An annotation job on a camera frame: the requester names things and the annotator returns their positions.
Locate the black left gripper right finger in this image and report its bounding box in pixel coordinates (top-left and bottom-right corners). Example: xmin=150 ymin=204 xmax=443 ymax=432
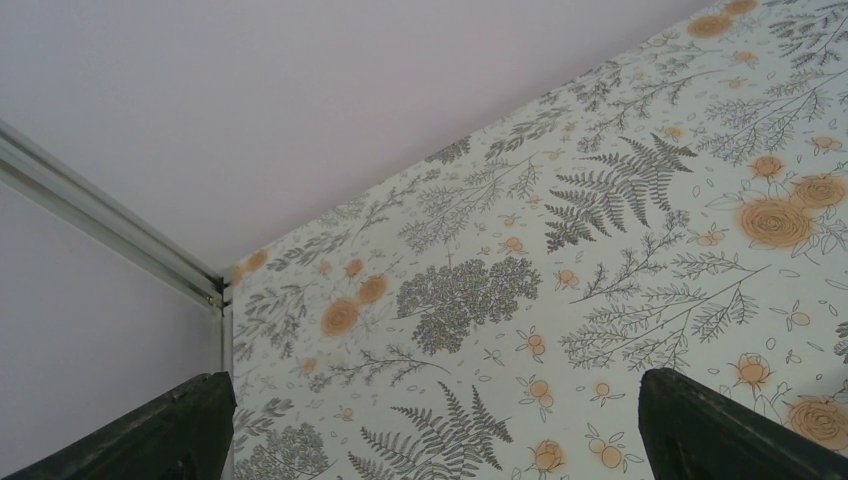
xmin=638 ymin=368 xmax=847 ymax=480

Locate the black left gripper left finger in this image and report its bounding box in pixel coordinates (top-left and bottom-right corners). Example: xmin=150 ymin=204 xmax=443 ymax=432
xmin=7 ymin=372 xmax=236 ymax=479

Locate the floral patterned table mat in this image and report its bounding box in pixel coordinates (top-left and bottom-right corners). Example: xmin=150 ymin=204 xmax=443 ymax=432
xmin=232 ymin=1 xmax=847 ymax=479

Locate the aluminium corner frame post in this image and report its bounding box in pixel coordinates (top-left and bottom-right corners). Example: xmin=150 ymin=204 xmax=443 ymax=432
xmin=1 ymin=121 xmax=233 ymax=372

